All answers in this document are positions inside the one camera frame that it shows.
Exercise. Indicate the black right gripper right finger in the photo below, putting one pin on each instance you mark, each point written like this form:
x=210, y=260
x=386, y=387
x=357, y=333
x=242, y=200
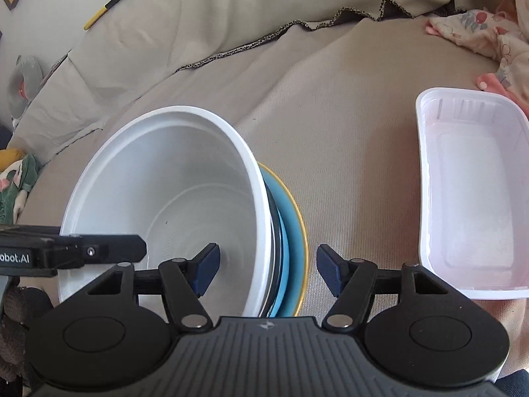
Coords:
x=354, y=283

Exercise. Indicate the pink patterned baby cloth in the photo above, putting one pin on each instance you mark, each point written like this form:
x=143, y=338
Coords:
x=502, y=36

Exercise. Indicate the beige sofa cover cloth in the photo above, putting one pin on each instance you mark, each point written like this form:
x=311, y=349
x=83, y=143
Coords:
x=323, y=91

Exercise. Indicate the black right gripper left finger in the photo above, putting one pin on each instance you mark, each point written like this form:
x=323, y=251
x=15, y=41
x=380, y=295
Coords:
x=180, y=283

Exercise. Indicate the white plastic round bowl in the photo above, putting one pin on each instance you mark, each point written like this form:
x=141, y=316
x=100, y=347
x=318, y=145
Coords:
x=182, y=178

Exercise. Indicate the white rectangular plastic tray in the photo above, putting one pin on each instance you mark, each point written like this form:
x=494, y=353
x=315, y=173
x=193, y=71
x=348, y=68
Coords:
x=474, y=200

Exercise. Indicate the yellow rimmed blue plate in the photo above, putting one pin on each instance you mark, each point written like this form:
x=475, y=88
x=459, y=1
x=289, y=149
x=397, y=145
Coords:
x=293, y=284

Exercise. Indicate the grey plush toy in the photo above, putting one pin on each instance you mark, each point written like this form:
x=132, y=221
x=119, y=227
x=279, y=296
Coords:
x=23, y=86

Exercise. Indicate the green floral cloth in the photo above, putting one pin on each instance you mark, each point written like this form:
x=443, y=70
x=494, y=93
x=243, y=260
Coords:
x=19, y=173

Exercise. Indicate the blue enamel bowl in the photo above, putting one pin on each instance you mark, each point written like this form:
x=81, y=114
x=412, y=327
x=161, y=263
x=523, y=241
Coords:
x=276, y=265

